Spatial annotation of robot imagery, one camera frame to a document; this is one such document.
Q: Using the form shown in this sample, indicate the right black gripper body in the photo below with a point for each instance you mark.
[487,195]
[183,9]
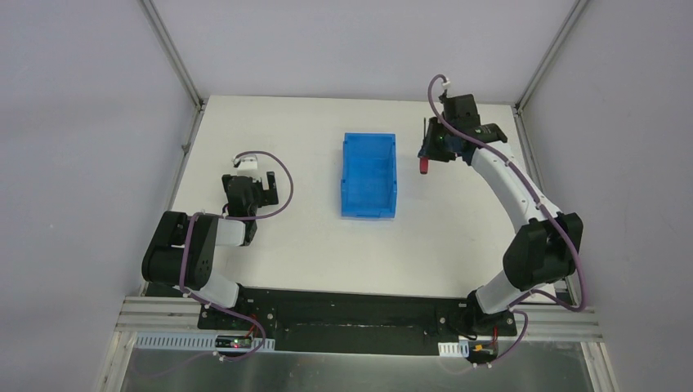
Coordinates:
[431,146]

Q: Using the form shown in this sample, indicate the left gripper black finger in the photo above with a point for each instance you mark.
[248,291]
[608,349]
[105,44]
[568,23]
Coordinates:
[270,195]
[228,183]

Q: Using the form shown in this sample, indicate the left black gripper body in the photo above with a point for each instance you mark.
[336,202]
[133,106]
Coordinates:
[270,189]

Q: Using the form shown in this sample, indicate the red handled screwdriver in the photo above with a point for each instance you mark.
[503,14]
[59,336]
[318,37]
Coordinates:
[423,159]

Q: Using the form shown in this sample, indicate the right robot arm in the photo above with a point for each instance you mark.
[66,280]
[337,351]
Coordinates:
[546,239]

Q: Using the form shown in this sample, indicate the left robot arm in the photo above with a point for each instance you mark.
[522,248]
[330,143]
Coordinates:
[181,251]

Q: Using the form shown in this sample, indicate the blue plastic bin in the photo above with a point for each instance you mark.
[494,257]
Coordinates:
[369,183]

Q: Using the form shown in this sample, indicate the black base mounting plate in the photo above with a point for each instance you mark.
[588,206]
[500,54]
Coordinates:
[339,323]

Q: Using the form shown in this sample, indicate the left controller board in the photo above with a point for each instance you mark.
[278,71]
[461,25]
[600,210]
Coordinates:
[233,342]

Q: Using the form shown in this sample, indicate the controller board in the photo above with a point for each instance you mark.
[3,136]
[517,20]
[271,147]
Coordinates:
[486,353]
[233,342]

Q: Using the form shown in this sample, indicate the right controller board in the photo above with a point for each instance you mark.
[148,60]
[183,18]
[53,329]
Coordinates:
[486,353]

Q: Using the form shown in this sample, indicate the metal sheet front panel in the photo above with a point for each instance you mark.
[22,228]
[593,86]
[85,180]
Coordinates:
[529,367]

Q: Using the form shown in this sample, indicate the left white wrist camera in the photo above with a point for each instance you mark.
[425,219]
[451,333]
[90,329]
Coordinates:
[246,165]

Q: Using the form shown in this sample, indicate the aluminium front frame rail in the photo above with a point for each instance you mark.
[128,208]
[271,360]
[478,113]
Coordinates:
[178,314]

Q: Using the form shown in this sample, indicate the left white slotted cable duct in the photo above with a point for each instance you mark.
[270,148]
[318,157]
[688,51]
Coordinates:
[192,342]

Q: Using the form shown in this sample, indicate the white slotted cable duct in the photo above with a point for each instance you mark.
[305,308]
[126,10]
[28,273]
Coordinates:
[192,342]
[457,349]

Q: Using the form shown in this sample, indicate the left aluminium frame post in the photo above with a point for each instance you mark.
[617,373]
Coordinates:
[169,48]

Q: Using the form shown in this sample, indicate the aluminium frame post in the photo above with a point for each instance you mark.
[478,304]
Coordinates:
[169,48]
[577,9]

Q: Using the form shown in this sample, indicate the right aluminium frame post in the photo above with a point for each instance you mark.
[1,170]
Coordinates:
[577,9]

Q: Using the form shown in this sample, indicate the right white slotted cable duct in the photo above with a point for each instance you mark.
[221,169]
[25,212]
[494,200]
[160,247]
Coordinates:
[457,349]

